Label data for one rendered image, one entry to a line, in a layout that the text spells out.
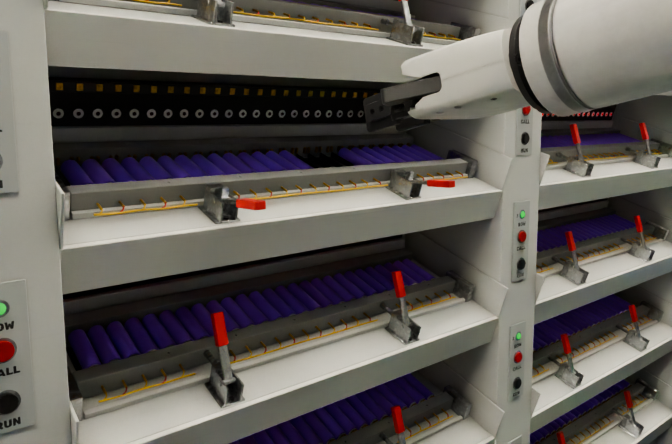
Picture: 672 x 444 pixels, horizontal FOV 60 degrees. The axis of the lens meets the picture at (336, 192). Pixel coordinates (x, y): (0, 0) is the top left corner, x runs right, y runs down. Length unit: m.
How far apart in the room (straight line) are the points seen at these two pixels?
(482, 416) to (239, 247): 0.55
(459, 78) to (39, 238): 0.35
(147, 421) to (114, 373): 0.06
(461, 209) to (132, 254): 0.46
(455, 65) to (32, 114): 0.33
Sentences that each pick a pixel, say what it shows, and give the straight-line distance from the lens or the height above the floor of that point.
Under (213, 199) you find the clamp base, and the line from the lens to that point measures 0.60.
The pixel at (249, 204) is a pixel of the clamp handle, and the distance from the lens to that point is 0.55.
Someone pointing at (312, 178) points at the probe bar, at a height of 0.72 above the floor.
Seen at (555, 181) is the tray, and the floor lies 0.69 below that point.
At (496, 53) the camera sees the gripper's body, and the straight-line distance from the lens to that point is 0.43.
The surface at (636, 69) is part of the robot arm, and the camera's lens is 0.40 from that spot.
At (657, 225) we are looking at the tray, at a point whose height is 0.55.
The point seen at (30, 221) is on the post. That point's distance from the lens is 0.53.
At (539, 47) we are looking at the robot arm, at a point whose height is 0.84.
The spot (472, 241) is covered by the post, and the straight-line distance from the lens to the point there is 0.94.
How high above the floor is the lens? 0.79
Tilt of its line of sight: 7 degrees down
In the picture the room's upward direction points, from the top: straight up
